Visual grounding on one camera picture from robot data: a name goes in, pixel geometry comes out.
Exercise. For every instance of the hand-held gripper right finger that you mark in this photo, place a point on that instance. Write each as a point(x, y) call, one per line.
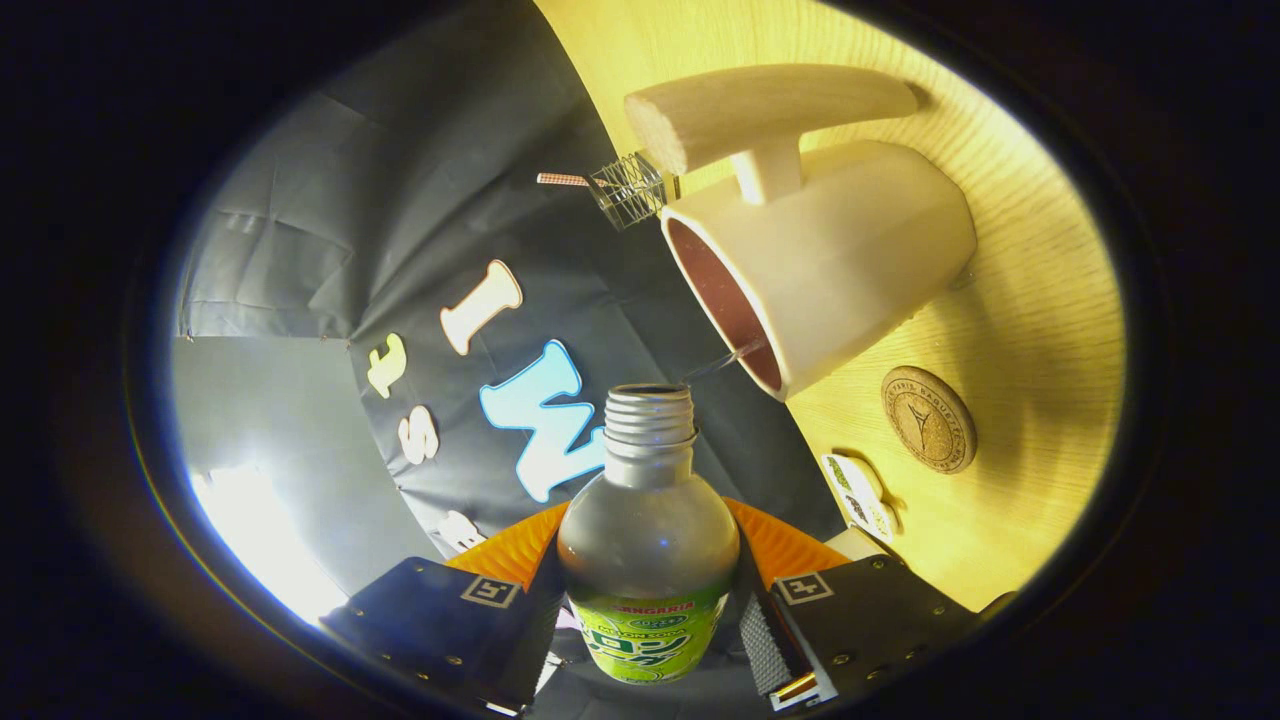
point(870, 620)

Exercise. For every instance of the round cork coaster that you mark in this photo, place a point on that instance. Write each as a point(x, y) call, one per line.
point(930, 420)

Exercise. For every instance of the wooden table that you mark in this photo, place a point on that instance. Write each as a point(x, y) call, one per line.
point(1040, 350)

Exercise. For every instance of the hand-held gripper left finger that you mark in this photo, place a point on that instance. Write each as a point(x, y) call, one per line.
point(430, 620)

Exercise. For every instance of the white divided tray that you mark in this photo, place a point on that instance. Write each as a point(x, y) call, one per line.
point(865, 500)

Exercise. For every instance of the striped straw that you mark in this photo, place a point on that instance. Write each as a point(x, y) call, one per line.
point(560, 179)

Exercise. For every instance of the black backdrop cloth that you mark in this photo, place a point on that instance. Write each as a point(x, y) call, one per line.
point(420, 200)

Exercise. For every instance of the silver bottle with green label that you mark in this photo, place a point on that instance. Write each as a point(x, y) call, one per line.
point(645, 540)

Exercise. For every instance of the clear juice stream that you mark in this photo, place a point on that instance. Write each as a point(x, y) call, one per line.
point(725, 362)

